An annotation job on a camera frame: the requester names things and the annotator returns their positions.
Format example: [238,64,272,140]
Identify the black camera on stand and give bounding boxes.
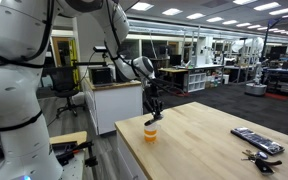
[93,45,108,54]

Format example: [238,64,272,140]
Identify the white and orange mug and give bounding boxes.
[143,122,161,144]

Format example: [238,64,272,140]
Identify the black and silver marker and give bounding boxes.
[144,114,165,127]

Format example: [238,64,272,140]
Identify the wooden desk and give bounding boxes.
[158,67,189,91]

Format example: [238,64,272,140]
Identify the white cabinet with wooden top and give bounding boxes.
[83,78,144,136]

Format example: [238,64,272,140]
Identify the black workbench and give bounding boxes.
[265,68,288,98]

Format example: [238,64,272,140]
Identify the white robot on round base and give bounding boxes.
[245,36,268,97]

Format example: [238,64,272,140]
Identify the yellow and black post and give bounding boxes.
[68,39,80,90]

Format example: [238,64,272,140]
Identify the black swivel office chair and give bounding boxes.
[47,66,85,119]

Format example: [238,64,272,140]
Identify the red floor mat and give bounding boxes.
[264,92,288,102]

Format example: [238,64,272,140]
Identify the black calculator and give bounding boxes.
[230,126,286,156]

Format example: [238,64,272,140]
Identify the white cube shelf unit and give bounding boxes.
[187,71,208,93]

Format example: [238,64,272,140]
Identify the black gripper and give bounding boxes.
[144,85,165,121]

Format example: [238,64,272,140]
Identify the black clamp with orange handle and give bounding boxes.
[52,139,99,168]

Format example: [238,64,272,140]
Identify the ceiling light panel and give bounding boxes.
[185,12,206,20]
[206,16,225,23]
[269,7,288,16]
[253,1,282,12]
[130,2,155,12]
[161,8,184,17]

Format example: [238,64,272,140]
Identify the key bunch with black fob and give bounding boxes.
[241,149,283,176]

